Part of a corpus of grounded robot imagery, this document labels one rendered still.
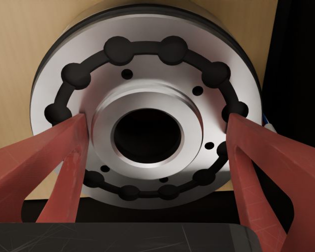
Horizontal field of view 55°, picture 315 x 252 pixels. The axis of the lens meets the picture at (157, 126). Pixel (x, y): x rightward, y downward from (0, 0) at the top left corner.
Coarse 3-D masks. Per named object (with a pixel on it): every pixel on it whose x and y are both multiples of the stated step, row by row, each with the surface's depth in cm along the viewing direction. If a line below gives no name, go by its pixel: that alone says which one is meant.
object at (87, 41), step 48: (96, 48) 11; (144, 48) 11; (192, 48) 11; (48, 96) 12; (96, 96) 12; (192, 96) 12; (240, 96) 12; (96, 192) 15; (144, 192) 16; (192, 192) 15
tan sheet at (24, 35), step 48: (0, 0) 13; (48, 0) 13; (96, 0) 13; (192, 0) 13; (240, 0) 13; (0, 48) 14; (48, 48) 14; (0, 96) 16; (0, 144) 17; (48, 192) 20
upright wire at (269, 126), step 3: (264, 117) 14; (264, 120) 14; (267, 120) 14; (264, 123) 14; (267, 123) 14; (270, 123) 14; (264, 126) 14; (267, 126) 13; (270, 126) 13; (270, 129) 13; (273, 129) 13; (276, 132) 13
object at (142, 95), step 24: (120, 96) 12; (144, 96) 12; (168, 96) 12; (96, 120) 12; (192, 120) 12; (96, 144) 13; (192, 144) 13; (120, 168) 14; (144, 168) 14; (168, 168) 14
